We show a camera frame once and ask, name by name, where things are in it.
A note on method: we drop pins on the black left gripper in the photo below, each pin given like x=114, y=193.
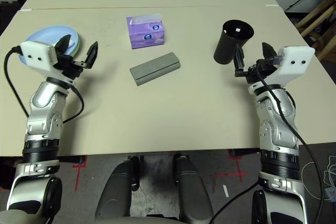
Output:
x=67, y=65

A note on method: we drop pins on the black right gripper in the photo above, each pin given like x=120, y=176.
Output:
x=258, y=73

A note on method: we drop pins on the blue plastic plate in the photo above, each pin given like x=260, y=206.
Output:
x=52, y=35

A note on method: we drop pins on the grey glasses case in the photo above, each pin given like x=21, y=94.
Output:
x=155, y=69

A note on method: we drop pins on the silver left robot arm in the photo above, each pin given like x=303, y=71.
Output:
x=39, y=134

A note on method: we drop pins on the black plastic cup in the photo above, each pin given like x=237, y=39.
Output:
x=231, y=43

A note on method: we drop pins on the purple tissue pack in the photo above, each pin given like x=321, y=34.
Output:
x=147, y=35

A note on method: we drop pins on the black table foot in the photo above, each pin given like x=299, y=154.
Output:
x=244, y=151
x=71, y=159

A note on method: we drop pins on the red floor tape cross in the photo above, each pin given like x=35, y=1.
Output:
x=237, y=171

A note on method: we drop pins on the red floor tape mark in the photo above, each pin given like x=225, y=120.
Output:
x=76, y=174

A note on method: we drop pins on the white floor tape strip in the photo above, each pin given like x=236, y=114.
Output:
x=225, y=190

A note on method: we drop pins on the grey left robot leg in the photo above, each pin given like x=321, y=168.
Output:
x=118, y=190

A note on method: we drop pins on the grey robot leg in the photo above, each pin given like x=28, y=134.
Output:
x=193, y=190
x=118, y=190

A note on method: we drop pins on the grey right robot leg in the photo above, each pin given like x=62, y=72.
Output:
x=193, y=190

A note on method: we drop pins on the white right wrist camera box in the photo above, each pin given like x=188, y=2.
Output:
x=294, y=64

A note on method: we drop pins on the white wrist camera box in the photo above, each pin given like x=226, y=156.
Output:
x=294, y=64
x=38, y=56

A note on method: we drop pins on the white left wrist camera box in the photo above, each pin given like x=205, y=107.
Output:
x=38, y=56

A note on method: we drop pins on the wooden frame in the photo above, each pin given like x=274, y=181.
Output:
x=315, y=19

